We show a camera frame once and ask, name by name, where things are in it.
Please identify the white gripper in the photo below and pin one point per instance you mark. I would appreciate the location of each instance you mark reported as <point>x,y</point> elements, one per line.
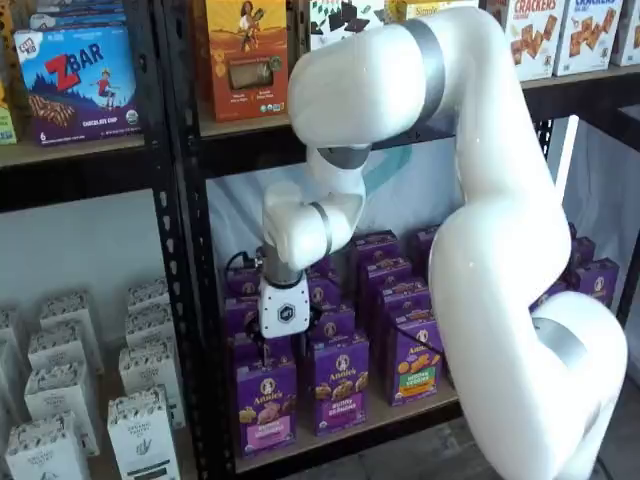
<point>285,312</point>

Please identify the purple Annie's box violet patch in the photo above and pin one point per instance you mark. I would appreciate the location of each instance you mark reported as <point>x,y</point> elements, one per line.
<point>322,267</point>
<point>332,325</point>
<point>325,295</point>
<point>341,395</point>

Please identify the purple Annie's chocolate bunnies box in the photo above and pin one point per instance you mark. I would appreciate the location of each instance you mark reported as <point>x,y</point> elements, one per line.
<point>552,295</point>

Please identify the black metal shelving unit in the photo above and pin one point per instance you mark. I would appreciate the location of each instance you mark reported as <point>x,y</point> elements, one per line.
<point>75,187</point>
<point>240,150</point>

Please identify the purple Annie's box pink patch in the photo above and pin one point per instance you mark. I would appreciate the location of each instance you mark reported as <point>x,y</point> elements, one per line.
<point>240,350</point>
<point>245,287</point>
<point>267,410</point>
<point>240,316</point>

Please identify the blue Zbar box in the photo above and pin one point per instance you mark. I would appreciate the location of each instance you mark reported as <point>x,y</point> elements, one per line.
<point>85,17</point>

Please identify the orange Revival box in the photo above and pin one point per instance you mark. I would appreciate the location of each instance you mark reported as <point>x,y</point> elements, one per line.
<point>200,50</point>
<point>245,75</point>

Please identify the white cracker box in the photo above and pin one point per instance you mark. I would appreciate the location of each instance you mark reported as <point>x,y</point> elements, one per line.
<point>630,35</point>

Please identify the pretzel crackers sea salt box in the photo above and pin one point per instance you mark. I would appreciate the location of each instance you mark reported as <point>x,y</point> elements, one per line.
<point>590,40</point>

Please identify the white Organic Pantry box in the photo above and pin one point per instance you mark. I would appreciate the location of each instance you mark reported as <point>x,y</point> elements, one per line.
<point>150,370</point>
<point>55,350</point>
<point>147,295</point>
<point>7,325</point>
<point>7,380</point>
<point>65,310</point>
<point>60,395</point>
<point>45,455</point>
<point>142,440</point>
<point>147,330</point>

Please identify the purple Annie's snack box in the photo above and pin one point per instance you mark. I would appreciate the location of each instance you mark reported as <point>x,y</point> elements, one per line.
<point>597,280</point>
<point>580,250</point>

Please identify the yellow Bobo's box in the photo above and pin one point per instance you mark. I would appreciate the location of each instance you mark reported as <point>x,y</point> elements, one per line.
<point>6,120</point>

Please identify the pretzel crackers cheddar box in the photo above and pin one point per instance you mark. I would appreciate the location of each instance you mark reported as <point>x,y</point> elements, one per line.
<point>530,45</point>

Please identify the purple Zbar chocolate chip box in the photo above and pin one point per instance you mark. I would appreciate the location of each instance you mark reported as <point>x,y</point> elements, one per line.
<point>75,100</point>

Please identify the white backdrop cloth teal stripe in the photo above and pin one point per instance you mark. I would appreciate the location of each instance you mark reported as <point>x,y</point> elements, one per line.
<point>235,215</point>

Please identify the Simple Mills almond bar box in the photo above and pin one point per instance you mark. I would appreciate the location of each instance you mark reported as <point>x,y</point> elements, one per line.
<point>415,10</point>

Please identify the Simple Mills chocolate thins box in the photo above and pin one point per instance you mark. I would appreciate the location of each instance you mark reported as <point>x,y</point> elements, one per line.
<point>302,25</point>
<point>340,20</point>

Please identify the purple Annie's box yellow patch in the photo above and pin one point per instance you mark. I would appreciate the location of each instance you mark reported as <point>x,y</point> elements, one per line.
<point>424,245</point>

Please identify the purple Annie's hidden veggies box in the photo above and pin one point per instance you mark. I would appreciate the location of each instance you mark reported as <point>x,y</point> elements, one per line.
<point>402,302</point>
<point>390,272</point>
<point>420,370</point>
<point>375,247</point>

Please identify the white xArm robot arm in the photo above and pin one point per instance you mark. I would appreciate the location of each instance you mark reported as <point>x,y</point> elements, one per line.
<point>500,250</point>

